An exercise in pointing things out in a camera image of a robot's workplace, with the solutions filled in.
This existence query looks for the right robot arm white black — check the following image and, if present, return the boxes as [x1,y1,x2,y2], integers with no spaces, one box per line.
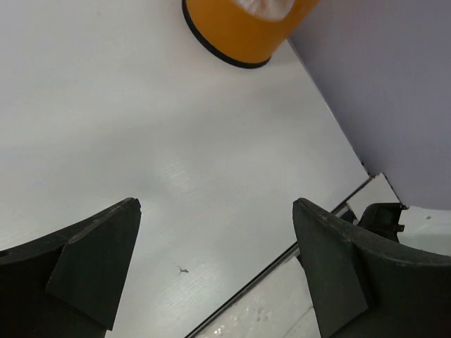
[354,202,450,256]

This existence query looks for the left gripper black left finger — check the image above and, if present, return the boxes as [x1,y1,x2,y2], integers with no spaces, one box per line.
[1,198,141,337]

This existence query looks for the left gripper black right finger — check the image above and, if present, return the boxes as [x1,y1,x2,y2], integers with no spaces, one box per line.
[292,198,450,337]

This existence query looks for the orange cylindrical bin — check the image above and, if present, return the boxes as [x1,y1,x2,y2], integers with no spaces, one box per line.
[182,1,318,69]

